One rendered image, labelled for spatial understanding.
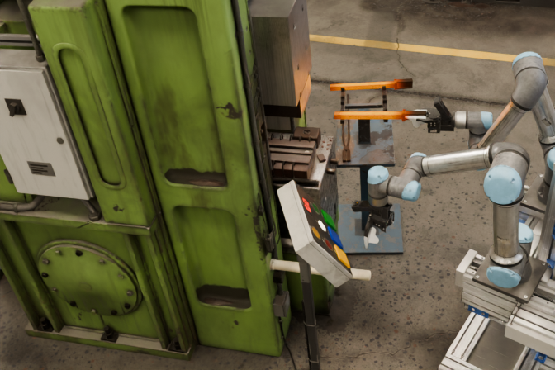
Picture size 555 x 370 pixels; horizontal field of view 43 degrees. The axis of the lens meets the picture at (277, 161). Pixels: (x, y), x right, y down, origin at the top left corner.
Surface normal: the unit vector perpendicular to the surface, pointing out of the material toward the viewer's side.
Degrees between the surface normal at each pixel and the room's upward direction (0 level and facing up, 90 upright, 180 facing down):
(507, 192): 82
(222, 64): 89
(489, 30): 0
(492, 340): 0
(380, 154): 0
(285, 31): 90
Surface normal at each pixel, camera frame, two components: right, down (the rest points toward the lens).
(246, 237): -0.24, 0.64
